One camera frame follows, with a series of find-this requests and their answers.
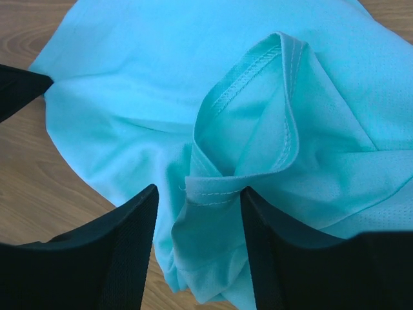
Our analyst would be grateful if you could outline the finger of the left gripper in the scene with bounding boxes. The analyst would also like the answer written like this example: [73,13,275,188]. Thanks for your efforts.
[0,65,53,122]

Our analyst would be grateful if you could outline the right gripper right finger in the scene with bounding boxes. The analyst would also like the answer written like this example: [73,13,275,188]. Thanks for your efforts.
[240,187,412,309]

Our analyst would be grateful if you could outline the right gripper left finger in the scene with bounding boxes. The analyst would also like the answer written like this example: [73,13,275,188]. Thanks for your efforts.
[1,185,159,309]

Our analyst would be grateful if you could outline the teal t-shirt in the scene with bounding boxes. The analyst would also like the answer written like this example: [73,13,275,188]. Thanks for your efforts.
[30,1,412,309]

